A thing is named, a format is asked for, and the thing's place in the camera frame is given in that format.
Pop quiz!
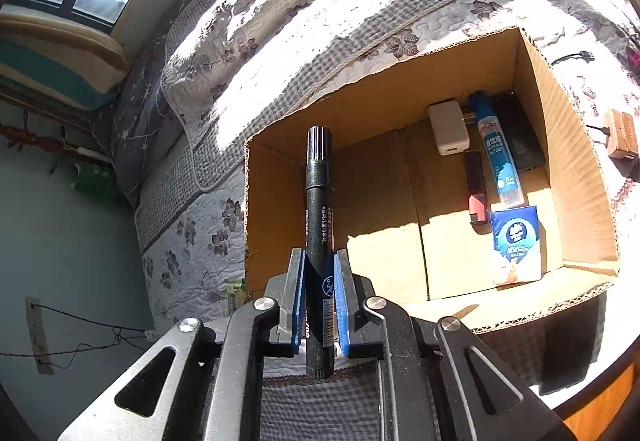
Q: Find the blue white tissue pack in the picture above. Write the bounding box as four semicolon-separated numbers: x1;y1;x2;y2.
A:
490;206;542;286

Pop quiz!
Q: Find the red black lighter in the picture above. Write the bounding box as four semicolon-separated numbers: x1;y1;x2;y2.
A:
463;150;489;225

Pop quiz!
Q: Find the black marker pen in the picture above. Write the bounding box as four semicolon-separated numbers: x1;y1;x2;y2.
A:
305;126;335;379

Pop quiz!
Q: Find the blue glue tube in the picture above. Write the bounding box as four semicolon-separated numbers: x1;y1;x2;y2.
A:
469;91;525;208

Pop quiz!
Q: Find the white power adapter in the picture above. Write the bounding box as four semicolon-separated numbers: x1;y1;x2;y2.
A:
428;100;470;156

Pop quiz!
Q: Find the green seaweed snack packet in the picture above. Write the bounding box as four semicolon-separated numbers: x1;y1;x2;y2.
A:
226;277;246;317

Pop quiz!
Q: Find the open cardboard box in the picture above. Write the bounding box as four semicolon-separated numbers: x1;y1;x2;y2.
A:
245;28;620;331

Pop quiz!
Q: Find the dark star-pattern blanket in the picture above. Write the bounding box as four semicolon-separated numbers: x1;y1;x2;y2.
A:
106;36;175;208

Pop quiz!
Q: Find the small wooden block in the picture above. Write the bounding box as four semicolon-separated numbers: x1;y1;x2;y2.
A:
605;109;639;160

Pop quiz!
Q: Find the striped folded cushion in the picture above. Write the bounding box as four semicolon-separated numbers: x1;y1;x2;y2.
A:
1;4;130;110

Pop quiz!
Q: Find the folded floral quilt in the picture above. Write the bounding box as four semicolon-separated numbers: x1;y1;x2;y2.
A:
162;0;453;190

